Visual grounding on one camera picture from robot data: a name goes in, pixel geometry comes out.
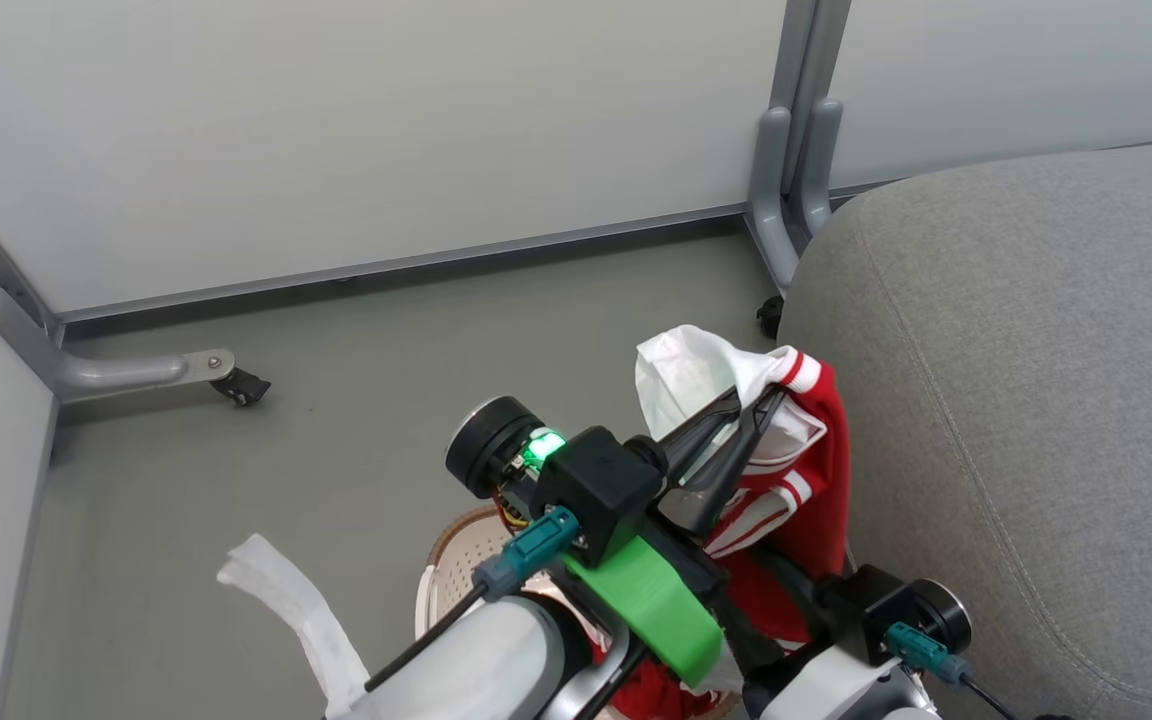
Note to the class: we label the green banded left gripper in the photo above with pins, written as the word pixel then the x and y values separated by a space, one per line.
pixel 651 610

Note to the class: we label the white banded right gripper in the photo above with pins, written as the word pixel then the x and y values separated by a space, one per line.
pixel 821 690

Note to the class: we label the red and white jersey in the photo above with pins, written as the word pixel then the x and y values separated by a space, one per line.
pixel 816 470

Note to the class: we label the white perforated laundry basket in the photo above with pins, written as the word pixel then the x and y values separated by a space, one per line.
pixel 461 570

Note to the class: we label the black caster wheel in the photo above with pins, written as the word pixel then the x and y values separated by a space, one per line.
pixel 242 387
pixel 769 316

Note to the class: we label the grey metal partition leg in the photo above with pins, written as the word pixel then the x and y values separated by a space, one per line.
pixel 86 372
pixel 786 200

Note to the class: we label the grey fabric sofa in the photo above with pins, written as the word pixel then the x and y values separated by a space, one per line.
pixel 1036 400

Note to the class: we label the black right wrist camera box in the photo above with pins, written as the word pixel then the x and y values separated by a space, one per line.
pixel 866 610

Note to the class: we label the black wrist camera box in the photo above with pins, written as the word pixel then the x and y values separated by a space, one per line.
pixel 866 610
pixel 601 490

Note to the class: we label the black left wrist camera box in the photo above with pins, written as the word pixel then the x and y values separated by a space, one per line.
pixel 601 490

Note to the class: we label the aluminium partition bottom rail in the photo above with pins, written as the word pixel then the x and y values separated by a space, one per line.
pixel 386 266

